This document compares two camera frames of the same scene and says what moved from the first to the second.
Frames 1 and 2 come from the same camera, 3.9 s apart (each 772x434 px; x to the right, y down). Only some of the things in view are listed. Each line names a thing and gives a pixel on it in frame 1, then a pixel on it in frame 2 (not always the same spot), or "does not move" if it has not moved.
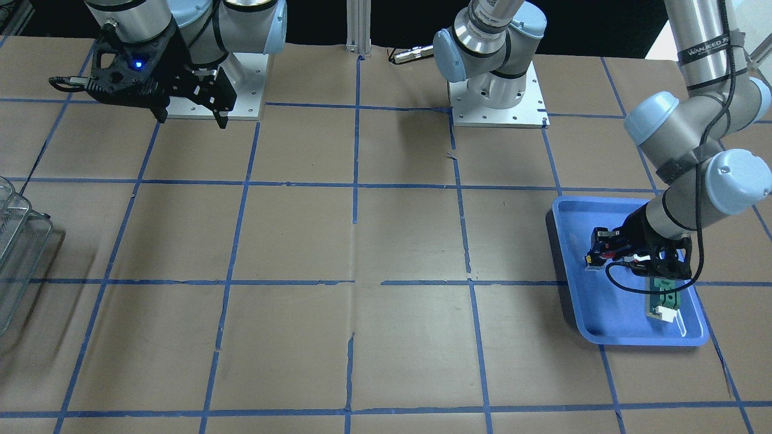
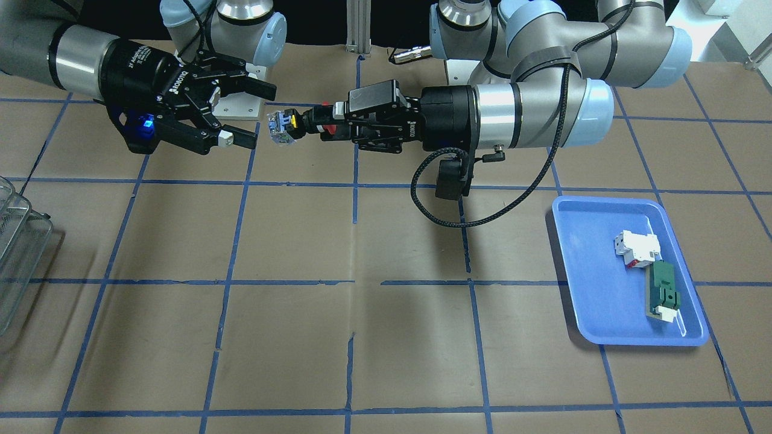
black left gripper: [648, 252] to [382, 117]
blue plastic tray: [608, 315] does not move
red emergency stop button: [599, 255] to [288, 126]
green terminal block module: [664, 306] does not move
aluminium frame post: [358, 27] does not move
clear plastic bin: [25, 234] does not move
